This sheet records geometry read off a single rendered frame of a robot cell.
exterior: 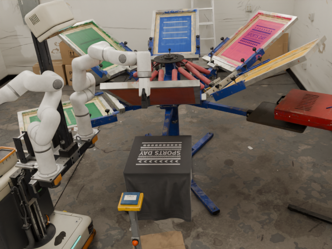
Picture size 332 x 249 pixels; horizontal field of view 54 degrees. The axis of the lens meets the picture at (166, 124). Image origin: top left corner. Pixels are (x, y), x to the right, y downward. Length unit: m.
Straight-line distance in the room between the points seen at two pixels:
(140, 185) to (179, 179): 0.27
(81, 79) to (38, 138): 0.51
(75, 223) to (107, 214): 0.50
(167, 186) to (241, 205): 1.28
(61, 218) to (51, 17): 1.80
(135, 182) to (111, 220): 1.11
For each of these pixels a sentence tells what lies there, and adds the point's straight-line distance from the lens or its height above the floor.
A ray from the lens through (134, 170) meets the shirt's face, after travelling 2.18.
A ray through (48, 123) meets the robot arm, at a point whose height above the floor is 1.48.
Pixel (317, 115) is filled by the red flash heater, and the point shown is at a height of 1.10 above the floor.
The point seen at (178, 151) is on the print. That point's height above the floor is 0.95.
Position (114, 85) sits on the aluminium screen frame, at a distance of 1.93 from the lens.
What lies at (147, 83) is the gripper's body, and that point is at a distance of 1.71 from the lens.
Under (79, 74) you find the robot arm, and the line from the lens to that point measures 2.06.
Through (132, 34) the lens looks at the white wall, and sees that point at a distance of 6.61.
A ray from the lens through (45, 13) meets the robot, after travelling 1.73.
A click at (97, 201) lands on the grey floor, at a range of 3.50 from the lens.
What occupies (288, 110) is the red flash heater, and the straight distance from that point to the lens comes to 2.60.
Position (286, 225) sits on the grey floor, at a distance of 3.20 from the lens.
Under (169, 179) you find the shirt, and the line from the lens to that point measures 2.15.
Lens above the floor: 2.21
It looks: 28 degrees down
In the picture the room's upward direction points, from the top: 4 degrees counter-clockwise
